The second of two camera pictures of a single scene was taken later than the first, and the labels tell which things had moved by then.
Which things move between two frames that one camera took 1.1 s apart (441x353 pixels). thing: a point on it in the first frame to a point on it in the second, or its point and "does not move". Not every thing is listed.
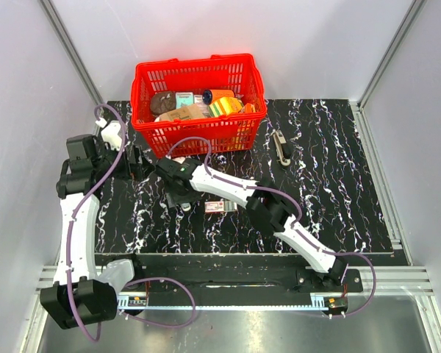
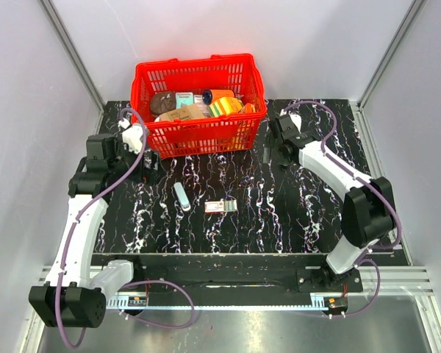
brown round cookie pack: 162,101 does not move
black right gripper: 173,199 to 273,144
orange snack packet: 248,108 does not move
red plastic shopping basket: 219,98 does not move
